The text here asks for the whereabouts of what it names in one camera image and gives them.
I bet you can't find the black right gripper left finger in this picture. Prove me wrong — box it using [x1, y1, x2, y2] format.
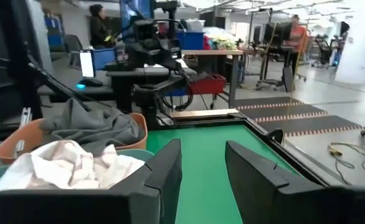
[0, 138, 183, 224]

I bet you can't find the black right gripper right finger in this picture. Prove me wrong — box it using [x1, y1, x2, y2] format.
[225, 140, 365, 224]

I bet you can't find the gray towel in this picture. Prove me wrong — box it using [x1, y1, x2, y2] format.
[40, 97, 143, 157]

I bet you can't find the black table corner knob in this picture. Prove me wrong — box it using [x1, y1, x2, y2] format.
[267, 128, 285, 144]

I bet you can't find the black striped-edge floor mat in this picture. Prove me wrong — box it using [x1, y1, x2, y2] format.
[258, 114, 363, 138]
[240, 104, 329, 123]
[234, 96, 305, 110]

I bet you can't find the wooden board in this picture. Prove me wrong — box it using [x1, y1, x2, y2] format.
[169, 108, 241, 119]

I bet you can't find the black desk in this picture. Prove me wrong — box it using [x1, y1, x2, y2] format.
[36, 66, 199, 104]

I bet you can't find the black computer mouse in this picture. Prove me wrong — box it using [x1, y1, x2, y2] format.
[82, 77, 105, 88]

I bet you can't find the red plastic crate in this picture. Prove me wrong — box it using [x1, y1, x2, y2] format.
[187, 73, 227, 96]

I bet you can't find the black rolling stand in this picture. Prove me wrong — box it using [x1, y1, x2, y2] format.
[254, 8, 295, 93]

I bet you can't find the white laptop screen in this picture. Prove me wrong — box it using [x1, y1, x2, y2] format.
[78, 49, 97, 79]

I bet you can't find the gray office chair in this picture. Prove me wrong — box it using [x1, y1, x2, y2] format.
[63, 34, 84, 68]

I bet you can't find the wooden top table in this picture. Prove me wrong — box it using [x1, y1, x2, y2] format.
[181, 49, 245, 109]

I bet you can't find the person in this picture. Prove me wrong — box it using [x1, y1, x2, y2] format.
[88, 3, 118, 50]
[283, 14, 308, 76]

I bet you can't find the pile of colourful clothes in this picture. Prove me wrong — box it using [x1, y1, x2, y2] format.
[202, 26, 239, 51]

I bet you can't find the white building pillar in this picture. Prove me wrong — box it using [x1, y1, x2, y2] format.
[334, 0, 365, 85]

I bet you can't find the blue plastic crate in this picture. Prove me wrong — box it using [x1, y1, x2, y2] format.
[175, 30, 206, 51]

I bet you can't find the blue display screen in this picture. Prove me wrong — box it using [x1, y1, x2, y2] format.
[119, 0, 156, 32]

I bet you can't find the yellow floor cable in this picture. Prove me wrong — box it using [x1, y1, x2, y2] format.
[328, 141, 365, 185]

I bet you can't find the silver metal bracket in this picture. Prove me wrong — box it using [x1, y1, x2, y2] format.
[15, 106, 33, 157]

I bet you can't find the black frame post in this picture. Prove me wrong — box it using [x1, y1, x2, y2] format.
[0, 0, 44, 125]

